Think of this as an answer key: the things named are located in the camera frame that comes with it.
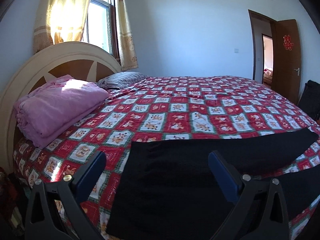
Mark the yellow curtain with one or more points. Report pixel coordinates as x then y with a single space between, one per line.
126 47
59 21

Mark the left yellow curtain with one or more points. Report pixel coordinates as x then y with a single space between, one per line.
59 21

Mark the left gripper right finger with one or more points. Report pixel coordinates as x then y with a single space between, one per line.
259 208

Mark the pink folded blanket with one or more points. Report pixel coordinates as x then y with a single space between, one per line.
49 110

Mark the cream wooden headboard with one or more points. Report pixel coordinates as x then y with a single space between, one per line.
81 60

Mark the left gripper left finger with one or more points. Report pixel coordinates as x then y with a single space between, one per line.
54 210

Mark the brown wooden door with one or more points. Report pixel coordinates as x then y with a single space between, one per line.
285 80

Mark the right yellow curtain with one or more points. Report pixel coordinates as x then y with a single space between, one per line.
126 47

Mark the red double happiness decoration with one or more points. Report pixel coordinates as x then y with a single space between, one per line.
287 42

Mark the striped pillow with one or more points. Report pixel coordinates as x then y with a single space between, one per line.
121 80

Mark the black pants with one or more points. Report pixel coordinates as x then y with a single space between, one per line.
167 191

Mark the red patchwork bedspread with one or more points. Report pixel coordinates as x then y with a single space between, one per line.
154 109

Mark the black folding chair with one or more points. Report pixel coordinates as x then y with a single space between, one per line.
310 100

